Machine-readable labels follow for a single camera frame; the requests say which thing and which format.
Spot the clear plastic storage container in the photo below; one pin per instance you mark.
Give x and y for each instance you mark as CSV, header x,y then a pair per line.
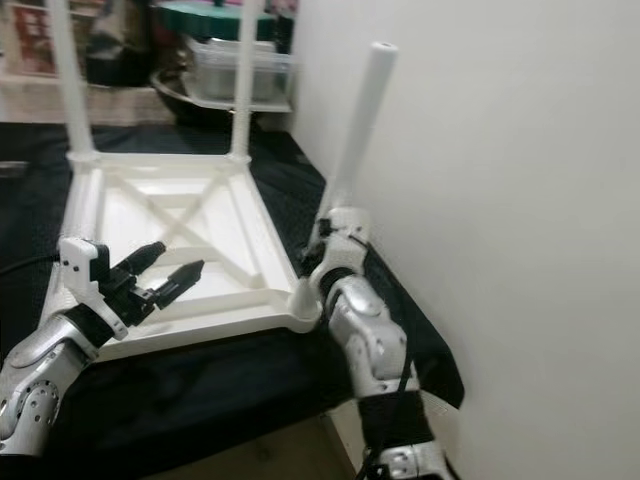
x,y
215,75

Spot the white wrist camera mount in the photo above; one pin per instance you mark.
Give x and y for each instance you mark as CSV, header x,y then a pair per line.
x,y
82,270
345,240

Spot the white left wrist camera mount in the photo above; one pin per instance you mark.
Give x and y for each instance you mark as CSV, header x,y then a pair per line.
x,y
82,270

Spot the black plastic bag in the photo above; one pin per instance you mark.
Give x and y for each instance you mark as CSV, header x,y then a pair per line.
x,y
120,45

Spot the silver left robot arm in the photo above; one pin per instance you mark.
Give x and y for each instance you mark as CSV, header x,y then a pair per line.
x,y
40,380

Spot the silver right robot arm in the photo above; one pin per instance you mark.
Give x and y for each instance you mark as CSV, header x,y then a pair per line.
x,y
370,335

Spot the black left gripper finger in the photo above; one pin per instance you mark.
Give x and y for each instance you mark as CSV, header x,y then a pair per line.
x,y
140,260
182,283

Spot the white plastic children table top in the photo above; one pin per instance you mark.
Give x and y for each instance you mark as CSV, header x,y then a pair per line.
x,y
230,250

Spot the green round pot lid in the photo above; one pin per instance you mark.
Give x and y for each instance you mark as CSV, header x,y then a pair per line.
x,y
200,18

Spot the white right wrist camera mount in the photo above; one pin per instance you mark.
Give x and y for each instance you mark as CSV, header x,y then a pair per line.
x,y
345,240

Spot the red printed carton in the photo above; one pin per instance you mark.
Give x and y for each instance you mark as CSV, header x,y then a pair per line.
x,y
28,40

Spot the black round wok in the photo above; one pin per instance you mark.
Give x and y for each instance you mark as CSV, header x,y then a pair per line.
x,y
175,102

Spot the clear bin with orange lid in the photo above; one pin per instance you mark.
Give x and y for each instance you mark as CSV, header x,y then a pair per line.
x,y
3,45

